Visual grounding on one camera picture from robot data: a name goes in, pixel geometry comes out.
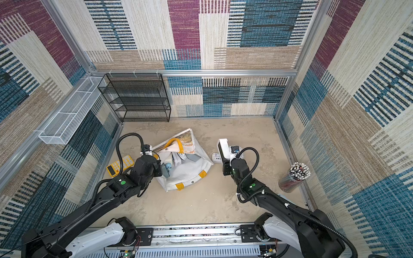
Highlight yellow calculator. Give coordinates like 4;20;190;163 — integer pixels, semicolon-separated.
106;155;134;178

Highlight grey white device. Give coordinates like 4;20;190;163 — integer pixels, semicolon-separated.
186;153;202;162

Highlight white canvas tote bag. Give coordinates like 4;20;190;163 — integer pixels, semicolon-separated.
153;129;213;192

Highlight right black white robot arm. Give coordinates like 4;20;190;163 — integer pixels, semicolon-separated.
218;145;358;258

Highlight white cube digital clock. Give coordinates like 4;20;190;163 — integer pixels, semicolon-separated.
217;139;231;164

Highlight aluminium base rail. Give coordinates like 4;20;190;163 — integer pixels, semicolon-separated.
57;220;333;258

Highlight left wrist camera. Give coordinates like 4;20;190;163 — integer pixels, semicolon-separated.
141;144;153;156

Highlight small white gadget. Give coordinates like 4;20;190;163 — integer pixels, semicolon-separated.
211;153;222;164

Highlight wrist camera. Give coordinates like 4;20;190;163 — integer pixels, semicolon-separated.
141;144;153;156
230;145;242;161

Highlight cup of pencils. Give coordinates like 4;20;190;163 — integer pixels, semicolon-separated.
279;162;311;193

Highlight light blue twin-bell clock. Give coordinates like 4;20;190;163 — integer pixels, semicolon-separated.
161;163;173;178

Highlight black mesh shelf rack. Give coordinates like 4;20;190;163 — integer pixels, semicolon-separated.
97;73;171;123

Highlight white wire mesh basket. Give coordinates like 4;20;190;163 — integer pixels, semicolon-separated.
38;76;102;145

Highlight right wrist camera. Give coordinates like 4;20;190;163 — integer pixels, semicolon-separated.
230;145;242;161

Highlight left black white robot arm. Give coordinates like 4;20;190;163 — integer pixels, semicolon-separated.
1;132;162;258

